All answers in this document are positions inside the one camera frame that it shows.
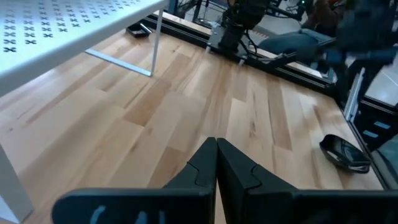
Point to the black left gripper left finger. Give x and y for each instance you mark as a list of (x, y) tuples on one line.
[(186, 205)]

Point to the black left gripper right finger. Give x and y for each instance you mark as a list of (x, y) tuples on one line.
[(264, 205)]

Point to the black small square mini plate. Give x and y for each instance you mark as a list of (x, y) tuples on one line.
[(138, 30)]

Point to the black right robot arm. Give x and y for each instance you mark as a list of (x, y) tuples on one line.
[(239, 18)]

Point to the black leaf-shaped mini plate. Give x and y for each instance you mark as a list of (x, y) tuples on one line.
[(343, 154)]

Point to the black aluminium table beam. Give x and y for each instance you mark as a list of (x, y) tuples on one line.
[(368, 146)]

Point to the silver metal bar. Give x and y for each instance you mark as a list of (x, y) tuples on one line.
[(354, 96)]

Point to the person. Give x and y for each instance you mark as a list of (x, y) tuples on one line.
[(292, 43)]

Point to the white perforated metal shelf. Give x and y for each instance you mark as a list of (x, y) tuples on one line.
[(62, 37)]

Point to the black aluminium rail frame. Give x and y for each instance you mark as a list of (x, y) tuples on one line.
[(311, 82)]

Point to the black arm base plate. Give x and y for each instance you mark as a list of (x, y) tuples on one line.
[(217, 42)]

